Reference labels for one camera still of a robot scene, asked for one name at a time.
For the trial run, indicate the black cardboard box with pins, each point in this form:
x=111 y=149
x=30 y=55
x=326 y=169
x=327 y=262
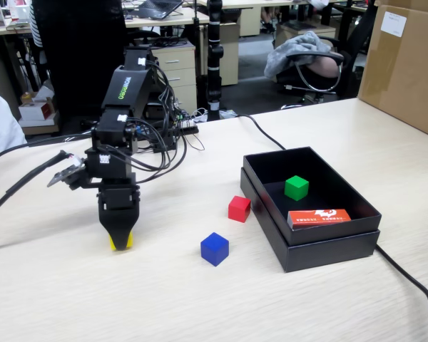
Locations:
x=328 y=171

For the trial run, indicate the blue wooden cube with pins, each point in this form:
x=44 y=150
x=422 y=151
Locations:
x=214 y=249

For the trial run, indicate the beige office desk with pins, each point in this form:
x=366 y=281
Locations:
x=185 y=18

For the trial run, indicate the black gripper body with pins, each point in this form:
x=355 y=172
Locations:
x=119 y=196

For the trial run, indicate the person in striped shirt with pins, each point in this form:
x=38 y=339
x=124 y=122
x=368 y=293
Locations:
x=36 y=25

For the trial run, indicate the large brown cardboard box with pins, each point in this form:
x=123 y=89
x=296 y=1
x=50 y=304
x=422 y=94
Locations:
x=406 y=71

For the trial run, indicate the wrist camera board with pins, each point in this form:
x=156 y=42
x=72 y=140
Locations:
x=66 y=174

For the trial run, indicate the chrome armrest office chair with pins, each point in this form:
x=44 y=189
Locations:
x=353 y=53

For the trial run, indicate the flat cardboard box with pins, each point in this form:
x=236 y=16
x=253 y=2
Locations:
x=39 y=128

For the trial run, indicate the yellow wooden cube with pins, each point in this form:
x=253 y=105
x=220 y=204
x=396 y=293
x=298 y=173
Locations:
x=112 y=243

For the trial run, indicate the beige filing cabinet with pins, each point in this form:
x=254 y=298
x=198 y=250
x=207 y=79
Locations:
x=7 y=82

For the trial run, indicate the black vertical pole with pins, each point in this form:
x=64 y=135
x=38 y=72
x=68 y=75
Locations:
x=214 y=53

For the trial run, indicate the beige drawer cabinet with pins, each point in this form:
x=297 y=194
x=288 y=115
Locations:
x=182 y=71

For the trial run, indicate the white red small carton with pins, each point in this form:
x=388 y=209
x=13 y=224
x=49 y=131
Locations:
x=34 y=111

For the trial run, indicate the person in white shirt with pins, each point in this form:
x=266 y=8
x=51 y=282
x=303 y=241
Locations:
x=0 y=124

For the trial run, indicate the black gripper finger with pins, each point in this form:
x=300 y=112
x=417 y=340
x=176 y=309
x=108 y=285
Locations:
x=119 y=228

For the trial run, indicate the black open laptop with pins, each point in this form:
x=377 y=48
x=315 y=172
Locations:
x=157 y=7

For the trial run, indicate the grey blanket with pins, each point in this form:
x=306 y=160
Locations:
x=292 y=46

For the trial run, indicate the green wooden cube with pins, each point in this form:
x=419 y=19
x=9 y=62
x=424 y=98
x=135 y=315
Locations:
x=296 y=188

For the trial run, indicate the red wooden cube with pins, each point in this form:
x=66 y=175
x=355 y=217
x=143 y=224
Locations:
x=239 y=209

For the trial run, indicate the black mesh office chair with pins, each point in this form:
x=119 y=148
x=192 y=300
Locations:
x=75 y=53

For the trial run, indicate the orange printed carton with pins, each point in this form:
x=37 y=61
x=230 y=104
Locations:
x=319 y=218

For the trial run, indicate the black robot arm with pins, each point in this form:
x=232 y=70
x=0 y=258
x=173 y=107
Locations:
x=125 y=89

